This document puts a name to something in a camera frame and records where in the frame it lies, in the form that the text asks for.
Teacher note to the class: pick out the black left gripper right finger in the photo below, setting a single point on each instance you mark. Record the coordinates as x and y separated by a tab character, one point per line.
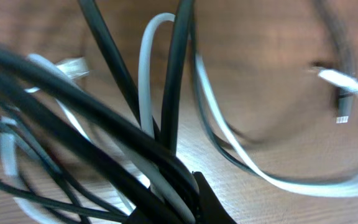
210	209

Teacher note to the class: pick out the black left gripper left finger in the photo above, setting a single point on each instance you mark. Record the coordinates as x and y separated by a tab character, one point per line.
137	217

